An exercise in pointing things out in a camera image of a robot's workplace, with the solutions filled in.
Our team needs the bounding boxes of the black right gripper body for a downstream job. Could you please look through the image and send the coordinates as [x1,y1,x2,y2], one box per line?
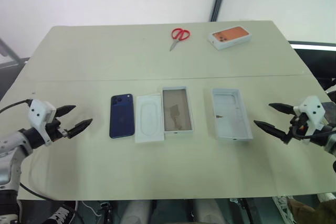
[283,112,309,145]

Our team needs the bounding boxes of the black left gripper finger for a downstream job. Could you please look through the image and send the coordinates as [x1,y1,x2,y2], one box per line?
[67,118,93,139]
[55,104,77,117]

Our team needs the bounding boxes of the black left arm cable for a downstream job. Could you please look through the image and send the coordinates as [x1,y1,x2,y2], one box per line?
[0,99,53,201]

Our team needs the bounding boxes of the white phone box base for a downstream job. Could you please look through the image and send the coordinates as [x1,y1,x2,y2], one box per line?
[162,85,195,134]

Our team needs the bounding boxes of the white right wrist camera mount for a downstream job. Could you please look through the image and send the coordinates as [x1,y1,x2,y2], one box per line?
[293,95,327,132]

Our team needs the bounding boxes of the black and white sneaker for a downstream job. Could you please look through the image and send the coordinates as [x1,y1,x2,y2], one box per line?
[46,199,78,224]

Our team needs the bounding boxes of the white phone box insert tray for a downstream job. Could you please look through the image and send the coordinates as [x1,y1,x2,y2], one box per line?
[134,93,165,144]

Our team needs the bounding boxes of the grey metal frame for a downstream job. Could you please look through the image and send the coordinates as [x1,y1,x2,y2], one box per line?
[0,37,30,65]

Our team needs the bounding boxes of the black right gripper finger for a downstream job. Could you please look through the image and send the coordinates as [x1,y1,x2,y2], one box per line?
[268,102,296,115]
[253,120,289,145]

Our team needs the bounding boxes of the brown trouser leg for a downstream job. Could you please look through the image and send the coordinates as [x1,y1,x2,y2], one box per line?
[287,197,336,224]

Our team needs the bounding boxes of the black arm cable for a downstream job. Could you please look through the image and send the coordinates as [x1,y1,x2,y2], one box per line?
[290,119,336,145]
[0,99,53,201]

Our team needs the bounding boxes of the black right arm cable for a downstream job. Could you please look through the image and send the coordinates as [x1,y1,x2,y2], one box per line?
[290,119,336,145]

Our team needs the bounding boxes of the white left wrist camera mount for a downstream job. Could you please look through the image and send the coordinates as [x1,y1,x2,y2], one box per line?
[28,99,57,146]

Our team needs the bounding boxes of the white box with orange phone print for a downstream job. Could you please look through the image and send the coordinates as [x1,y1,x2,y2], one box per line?
[208,25,251,51]

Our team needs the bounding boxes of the dark blue smartphone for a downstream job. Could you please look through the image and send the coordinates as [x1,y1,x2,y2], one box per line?
[109,93,136,140]

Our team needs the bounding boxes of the white phone box lid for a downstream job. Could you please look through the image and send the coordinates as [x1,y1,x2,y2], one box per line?
[211,87,254,141]

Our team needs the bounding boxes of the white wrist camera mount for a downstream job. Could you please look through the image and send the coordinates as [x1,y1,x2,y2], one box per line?
[293,95,327,132]
[28,99,57,146]

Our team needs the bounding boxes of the red handled scissors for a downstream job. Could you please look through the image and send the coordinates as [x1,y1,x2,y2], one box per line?
[169,27,191,52]

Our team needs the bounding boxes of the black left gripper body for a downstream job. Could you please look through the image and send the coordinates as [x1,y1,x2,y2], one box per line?
[45,115,70,143]

